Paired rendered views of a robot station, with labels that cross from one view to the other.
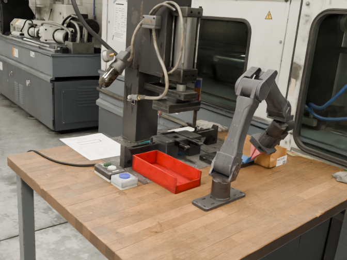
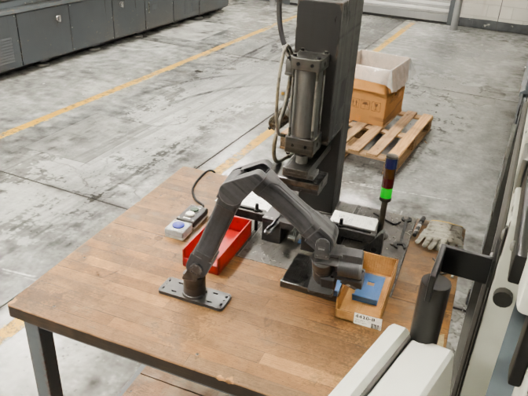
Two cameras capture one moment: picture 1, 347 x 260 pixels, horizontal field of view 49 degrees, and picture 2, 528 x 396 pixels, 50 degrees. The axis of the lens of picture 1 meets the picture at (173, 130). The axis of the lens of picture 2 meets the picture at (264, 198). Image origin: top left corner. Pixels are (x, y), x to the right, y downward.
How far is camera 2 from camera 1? 1.63 m
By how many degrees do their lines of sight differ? 59
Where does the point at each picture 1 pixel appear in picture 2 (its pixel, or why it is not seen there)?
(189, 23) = (298, 78)
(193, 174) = (221, 260)
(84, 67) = not seen: outside the picture
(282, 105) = (302, 229)
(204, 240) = (99, 303)
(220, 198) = (184, 291)
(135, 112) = not seen: hidden behind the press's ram
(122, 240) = (74, 262)
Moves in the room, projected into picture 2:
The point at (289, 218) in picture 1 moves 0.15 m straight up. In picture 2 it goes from (188, 353) to (187, 305)
